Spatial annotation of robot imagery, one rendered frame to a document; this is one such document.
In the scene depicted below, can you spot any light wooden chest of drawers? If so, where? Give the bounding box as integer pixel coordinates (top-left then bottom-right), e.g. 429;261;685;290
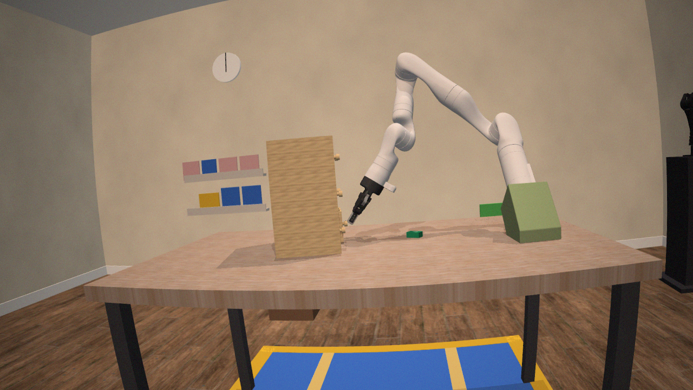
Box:
266;135;342;258

